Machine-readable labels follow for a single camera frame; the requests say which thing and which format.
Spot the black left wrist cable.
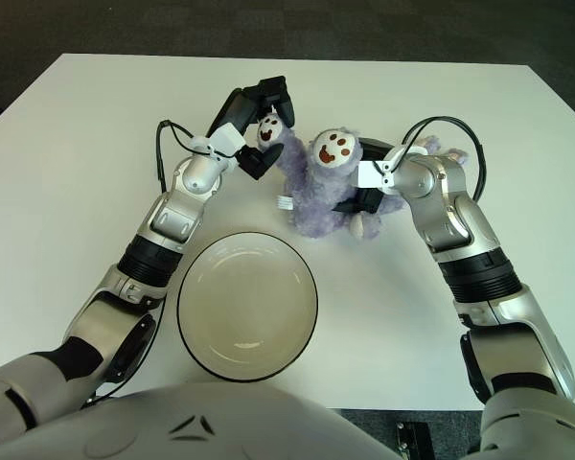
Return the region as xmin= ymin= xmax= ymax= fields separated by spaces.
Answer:
xmin=155 ymin=120 xmax=207 ymax=193

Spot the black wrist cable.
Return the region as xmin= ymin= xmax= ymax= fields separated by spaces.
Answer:
xmin=155 ymin=120 xmax=207 ymax=193
xmin=373 ymin=116 xmax=486 ymax=202

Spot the purple plush bunny doll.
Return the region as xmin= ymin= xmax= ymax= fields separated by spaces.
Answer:
xmin=256 ymin=112 xmax=469 ymax=240

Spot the black metal floor bracket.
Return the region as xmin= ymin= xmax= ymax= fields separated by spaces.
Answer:
xmin=395 ymin=420 xmax=432 ymax=460

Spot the white plate black rim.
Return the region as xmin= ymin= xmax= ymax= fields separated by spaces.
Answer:
xmin=175 ymin=232 xmax=320 ymax=383

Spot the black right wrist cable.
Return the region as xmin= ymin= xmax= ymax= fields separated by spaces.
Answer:
xmin=373 ymin=116 xmax=486 ymax=202

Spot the grey robot torso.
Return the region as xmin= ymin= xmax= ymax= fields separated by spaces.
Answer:
xmin=0 ymin=380 xmax=403 ymax=460

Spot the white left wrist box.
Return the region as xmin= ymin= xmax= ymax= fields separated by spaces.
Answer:
xmin=208 ymin=123 xmax=246 ymax=158

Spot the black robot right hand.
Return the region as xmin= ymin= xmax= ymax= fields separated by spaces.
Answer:
xmin=333 ymin=137 xmax=397 ymax=216

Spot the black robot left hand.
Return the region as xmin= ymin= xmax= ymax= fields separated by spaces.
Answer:
xmin=205 ymin=75 xmax=297 ymax=181

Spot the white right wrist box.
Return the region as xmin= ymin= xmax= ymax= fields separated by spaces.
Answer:
xmin=356 ymin=161 xmax=382 ymax=189

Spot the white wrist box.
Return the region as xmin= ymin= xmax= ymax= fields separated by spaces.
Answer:
xmin=208 ymin=123 xmax=246 ymax=158
xmin=356 ymin=161 xmax=382 ymax=189

